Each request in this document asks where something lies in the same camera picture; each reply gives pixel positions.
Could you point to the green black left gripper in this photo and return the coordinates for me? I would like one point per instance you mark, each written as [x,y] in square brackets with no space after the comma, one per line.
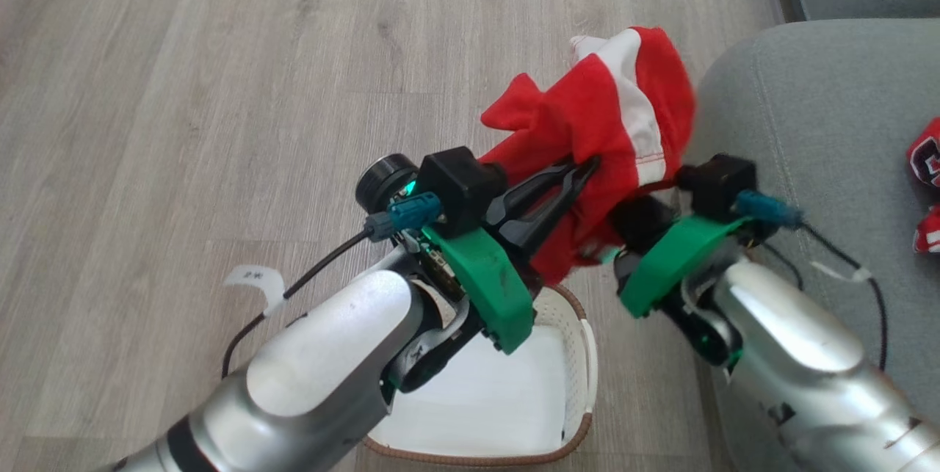
[485,281]

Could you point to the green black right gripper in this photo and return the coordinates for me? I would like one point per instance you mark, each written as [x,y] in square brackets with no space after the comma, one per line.
[668,259]

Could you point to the red and white shorts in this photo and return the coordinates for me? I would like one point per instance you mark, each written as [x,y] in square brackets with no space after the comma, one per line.
[587,112]

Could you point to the red number 23 jersey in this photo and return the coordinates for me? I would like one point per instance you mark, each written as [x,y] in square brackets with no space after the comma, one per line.
[927,164]

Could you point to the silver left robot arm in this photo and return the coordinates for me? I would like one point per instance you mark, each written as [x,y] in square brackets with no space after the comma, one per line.
[316,362]

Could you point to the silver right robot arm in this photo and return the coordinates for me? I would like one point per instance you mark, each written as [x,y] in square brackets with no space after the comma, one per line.
[808,369]

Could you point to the grey fabric sofa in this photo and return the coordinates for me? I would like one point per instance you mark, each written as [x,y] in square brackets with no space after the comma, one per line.
[830,127]

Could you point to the white brown-rimmed laundry basket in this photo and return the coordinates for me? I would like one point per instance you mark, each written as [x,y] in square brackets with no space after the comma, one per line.
[485,398]

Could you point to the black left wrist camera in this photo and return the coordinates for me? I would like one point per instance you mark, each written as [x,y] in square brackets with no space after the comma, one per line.
[459,186]

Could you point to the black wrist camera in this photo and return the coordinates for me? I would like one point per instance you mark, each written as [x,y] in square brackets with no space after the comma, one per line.
[459,186]
[716,182]

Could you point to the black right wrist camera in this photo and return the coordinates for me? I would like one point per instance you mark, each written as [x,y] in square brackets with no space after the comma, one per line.
[716,182]

